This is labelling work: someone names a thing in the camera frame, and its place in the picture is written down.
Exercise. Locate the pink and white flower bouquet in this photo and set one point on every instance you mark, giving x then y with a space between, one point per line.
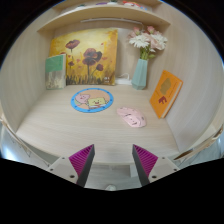
148 40

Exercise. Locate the round blue-rimmed cartoon mouse pad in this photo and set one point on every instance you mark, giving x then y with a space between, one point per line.
92 100

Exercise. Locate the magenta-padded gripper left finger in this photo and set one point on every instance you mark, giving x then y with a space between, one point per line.
80 163

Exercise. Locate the orange book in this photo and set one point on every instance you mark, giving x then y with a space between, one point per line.
165 93

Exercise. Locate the teal faceted vase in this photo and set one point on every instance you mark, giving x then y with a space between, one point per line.
139 75

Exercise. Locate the wooden shelf board with light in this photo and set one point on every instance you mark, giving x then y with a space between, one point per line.
100 14

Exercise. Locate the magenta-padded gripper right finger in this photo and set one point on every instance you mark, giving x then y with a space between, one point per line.
146 163

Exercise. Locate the white light bar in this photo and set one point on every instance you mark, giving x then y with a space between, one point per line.
110 20

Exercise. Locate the pink computer mouse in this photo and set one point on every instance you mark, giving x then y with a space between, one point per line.
132 117

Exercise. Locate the green and beige book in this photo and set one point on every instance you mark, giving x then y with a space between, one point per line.
55 71

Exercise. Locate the yellow poppy flower painting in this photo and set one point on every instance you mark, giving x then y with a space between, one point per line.
90 56

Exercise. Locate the white power strip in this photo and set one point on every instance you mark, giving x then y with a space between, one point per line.
123 80

